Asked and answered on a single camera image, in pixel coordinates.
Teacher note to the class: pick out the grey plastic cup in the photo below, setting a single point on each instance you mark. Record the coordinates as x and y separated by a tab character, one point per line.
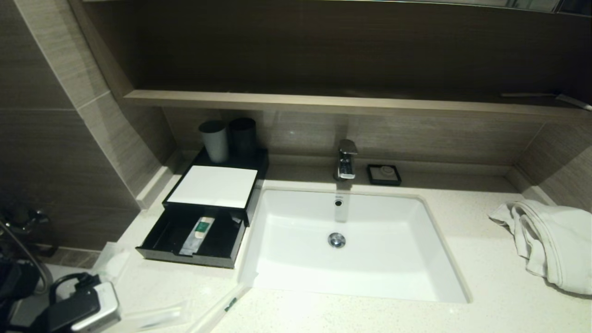
215	141

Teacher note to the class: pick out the black sliding drawer tray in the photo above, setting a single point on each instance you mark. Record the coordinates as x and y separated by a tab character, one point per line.
217	259

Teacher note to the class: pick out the long clear packet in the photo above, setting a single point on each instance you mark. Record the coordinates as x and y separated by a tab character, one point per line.
157	317

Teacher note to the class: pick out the black drawer amenity box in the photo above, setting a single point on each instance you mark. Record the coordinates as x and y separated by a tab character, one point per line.
259	175

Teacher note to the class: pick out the chrome faucet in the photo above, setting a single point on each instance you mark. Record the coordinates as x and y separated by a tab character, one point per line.
346	162

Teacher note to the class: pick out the black plastic cup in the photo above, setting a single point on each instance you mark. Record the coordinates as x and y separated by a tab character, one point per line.
243	136

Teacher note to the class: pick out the black square soap dish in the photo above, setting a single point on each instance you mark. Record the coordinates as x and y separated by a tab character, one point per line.
370	179

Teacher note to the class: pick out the chrome sink drain plug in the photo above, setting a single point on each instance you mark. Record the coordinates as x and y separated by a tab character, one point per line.
336	240

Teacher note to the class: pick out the round white soap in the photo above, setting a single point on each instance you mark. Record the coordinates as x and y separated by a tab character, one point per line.
386	173

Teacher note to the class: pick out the white ceramic sink basin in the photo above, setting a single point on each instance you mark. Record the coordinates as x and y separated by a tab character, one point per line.
393	249

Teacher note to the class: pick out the wrapped toothbrush with green mark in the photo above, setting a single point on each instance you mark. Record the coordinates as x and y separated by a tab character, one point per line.
222	307

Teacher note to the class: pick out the small clear cotton packet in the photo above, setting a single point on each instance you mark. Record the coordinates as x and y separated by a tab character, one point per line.
113	263

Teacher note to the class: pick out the white crumpled towel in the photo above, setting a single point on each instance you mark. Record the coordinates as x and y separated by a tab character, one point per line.
555	240

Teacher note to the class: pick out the grey wrapped shelf item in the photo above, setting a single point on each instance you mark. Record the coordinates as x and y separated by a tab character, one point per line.
573	101

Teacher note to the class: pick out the wooden wall shelf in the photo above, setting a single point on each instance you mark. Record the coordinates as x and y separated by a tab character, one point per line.
323	104

